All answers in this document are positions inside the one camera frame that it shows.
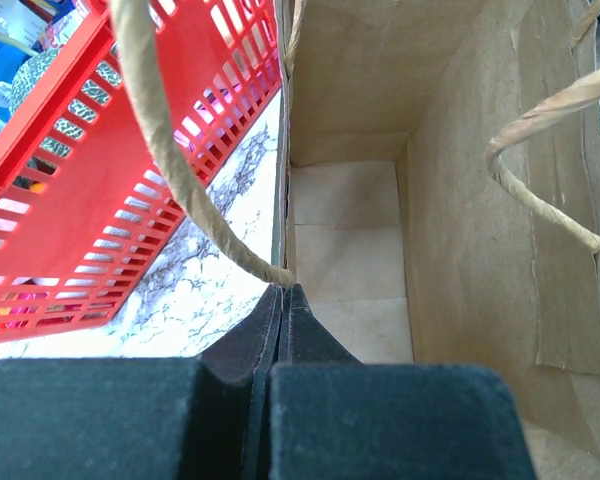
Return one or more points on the red plastic shopping basket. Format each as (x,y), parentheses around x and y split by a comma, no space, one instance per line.
(83,209)

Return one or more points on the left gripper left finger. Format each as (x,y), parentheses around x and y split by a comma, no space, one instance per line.
(201,417)

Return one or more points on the green kraft paper bag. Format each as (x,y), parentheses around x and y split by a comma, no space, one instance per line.
(444,161)

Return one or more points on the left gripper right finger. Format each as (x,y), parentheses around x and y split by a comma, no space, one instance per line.
(332,417)

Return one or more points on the green round sponge ball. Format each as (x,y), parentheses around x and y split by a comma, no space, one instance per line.
(30,73)

